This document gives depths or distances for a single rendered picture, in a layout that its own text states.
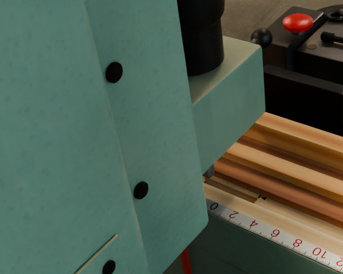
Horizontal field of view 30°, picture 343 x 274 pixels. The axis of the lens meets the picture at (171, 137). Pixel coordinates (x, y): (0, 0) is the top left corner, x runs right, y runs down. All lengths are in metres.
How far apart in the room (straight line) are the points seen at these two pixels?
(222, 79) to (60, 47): 0.26
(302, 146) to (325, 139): 0.02
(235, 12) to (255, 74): 2.36
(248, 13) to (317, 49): 2.22
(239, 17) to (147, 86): 2.49
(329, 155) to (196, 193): 0.18
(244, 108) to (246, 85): 0.02
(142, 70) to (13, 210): 0.13
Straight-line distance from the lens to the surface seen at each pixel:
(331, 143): 0.58
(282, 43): 0.65
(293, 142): 0.59
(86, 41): 0.26
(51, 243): 0.28
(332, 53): 0.65
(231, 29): 2.76
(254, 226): 0.53
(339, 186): 0.56
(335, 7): 0.84
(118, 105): 0.34
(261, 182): 0.58
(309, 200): 0.56
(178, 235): 0.44
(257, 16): 2.84
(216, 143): 0.51
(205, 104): 0.48
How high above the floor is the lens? 1.34
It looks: 38 degrees down
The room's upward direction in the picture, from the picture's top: 10 degrees counter-clockwise
